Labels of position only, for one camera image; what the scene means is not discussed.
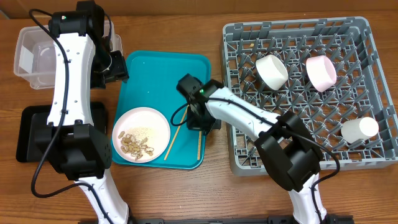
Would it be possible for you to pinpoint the pink white bowl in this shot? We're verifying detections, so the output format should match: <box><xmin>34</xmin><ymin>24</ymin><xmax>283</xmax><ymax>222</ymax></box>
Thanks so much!
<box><xmin>305</xmin><ymin>55</ymin><xmax>337</xmax><ymax>92</ymax></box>

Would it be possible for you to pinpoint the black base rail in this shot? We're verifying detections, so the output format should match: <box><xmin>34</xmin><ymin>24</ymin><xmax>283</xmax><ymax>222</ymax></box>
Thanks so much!
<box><xmin>78</xmin><ymin>215</ymin><xmax>354</xmax><ymax>224</ymax></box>

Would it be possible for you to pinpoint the peanut pile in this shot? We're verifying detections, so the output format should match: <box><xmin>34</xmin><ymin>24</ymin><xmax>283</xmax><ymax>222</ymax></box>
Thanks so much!
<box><xmin>118</xmin><ymin>131</ymin><xmax>154</xmax><ymax>161</ymax></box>

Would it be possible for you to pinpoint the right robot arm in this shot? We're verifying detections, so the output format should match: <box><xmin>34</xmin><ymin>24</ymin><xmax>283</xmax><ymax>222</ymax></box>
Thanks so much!
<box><xmin>176</xmin><ymin>74</ymin><xmax>340</xmax><ymax>223</ymax></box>

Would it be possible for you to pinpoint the grey dishwasher rack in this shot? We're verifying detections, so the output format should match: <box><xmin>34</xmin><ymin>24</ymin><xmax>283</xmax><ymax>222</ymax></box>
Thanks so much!
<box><xmin>221</xmin><ymin>17</ymin><xmax>397</xmax><ymax>170</ymax></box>

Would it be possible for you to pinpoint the white plate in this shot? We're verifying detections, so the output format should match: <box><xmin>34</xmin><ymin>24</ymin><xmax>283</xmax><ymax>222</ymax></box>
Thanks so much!
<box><xmin>112</xmin><ymin>107</ymin><xmax>170</xmax><ymax>164</ymax></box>

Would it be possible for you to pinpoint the white cup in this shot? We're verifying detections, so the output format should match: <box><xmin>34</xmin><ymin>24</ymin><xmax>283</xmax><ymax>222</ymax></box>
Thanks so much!
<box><xmin>341</xmin><ymin>117</ymin><xmax>379</xmax><ymax>144</ymax></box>

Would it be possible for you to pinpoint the black rectangular tray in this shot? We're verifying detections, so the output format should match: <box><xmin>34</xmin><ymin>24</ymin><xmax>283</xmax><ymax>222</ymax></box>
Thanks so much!
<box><xmin>16</xmin><ymin>102</ymin><xmax>108</xmax><ymax>163</ymax></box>

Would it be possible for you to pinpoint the clear plastic storage bin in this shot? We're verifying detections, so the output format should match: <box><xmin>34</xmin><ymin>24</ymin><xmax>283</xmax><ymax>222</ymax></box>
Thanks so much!
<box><xmin>14</xmin><ymin>26</ymin><xmax>121</xmax><ymax>96</ymax></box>

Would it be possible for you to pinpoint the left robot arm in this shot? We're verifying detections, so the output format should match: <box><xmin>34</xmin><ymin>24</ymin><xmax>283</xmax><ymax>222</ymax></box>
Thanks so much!
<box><xmin>34</xmin><ymin>1</ymin><xmax>134</xmax><ymax>223</ymax></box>

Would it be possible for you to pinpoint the teal serving tray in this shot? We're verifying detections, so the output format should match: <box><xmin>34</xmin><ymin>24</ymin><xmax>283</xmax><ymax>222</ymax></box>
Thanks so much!
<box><xmin>113</xmin><ymin>50</ymin><xmax>211</xmax><ymax>170</ymax></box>

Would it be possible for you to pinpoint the wooden chopstick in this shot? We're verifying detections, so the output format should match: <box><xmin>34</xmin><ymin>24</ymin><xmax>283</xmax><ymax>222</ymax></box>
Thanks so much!
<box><xmin>197</xmin><ymin>131</ymin><xmax>202</xmax><ymax>161</ymax></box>
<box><xmin>164</xmin><ymin>106</ymin><xmax>189</xmax><ymax>161</ymax></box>

